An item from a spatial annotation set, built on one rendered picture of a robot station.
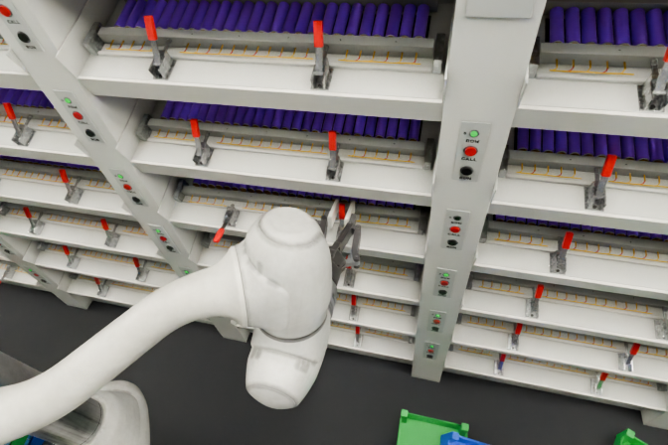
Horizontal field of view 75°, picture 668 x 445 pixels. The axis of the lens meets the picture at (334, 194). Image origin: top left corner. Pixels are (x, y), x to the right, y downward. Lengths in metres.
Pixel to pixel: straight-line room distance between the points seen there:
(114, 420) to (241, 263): 0.74
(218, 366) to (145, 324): 1.17
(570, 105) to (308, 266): 0.40
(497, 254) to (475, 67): 0.47
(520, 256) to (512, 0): 0.55
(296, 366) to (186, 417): 1.11
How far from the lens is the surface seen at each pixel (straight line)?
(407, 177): 0.78
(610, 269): 1.00
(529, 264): 0.96
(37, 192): 1.37
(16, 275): 2.14
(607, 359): 1.38
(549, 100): 0.65
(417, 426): 1.57
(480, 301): 1.12
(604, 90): 0.68
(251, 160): 0.85
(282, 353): 0.62
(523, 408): 1.65
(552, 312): 1.15
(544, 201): 0.79
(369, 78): 0.66
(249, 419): 1.64
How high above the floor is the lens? 1.54
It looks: 49 degrees down
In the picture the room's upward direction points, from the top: 8 degrees counter-clockwise
